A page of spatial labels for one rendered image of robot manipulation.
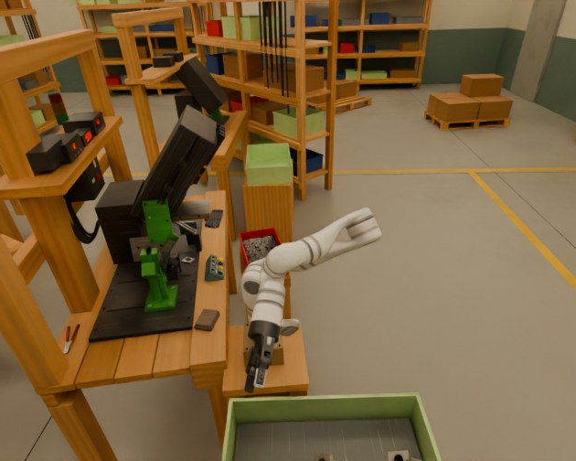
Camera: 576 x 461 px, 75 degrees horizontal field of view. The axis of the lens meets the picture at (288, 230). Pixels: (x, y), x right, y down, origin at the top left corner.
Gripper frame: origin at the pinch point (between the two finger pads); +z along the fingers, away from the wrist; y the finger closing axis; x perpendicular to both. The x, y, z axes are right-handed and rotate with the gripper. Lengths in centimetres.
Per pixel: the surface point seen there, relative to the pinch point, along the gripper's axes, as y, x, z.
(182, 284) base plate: -90, -25, -52
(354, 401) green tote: -33, 41, -8
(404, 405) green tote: -30, 58, -10
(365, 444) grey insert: -36, 47, 4
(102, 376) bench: -76, -41, -4
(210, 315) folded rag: -71, -9, -35
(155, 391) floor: -179, -22, -13
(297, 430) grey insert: -45, 27, 3
